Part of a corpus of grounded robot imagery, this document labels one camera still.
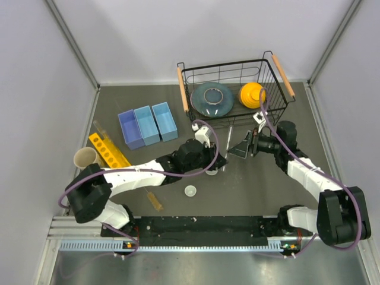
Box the grey slotted cable duct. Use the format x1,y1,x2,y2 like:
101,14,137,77
59,237,297,252

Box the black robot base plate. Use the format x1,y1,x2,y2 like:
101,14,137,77
120,216,303,247

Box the light blue bin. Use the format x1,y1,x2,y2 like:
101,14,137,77
152,102,178,142
134,106,160,146

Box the yellow ribbed bowl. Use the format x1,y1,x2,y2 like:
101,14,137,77
237,82,266,109

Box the test tube brush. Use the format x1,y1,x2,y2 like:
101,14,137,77
145,188,164,212

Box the yellow test tube rack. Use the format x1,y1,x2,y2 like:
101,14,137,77
88,132,131,169

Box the white oval dish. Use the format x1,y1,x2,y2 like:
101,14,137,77
206,170,218,176

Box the beige ceramic mug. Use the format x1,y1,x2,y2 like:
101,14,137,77
73,147,102,170

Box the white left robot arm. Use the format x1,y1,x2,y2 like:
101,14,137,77
66,139,227,236

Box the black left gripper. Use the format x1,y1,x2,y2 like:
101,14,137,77
183,141,228,173

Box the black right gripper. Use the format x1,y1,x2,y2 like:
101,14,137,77
227,126,282,159

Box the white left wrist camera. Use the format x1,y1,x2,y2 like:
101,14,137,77
191,123,212,148

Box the light blue middle bin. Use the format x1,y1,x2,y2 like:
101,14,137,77
134,106,160,146

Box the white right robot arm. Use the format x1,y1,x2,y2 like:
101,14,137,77
228,121,371,246

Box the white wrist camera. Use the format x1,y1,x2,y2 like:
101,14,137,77
253,112,267,133
191,123,212,148

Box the black wire basket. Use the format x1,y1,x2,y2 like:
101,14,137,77
177,50,296,128

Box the dark blue ceramic plate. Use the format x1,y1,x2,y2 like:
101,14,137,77
190,82,235,118

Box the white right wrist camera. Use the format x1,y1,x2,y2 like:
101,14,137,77
253,112,267,133

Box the purple plastic bin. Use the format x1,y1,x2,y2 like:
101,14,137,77
118,110,145,150

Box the light blue right bin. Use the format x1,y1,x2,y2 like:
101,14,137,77
152,102,178,142

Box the glass test tube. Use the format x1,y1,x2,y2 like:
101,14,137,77
224,125,233,159
93,120,107,139

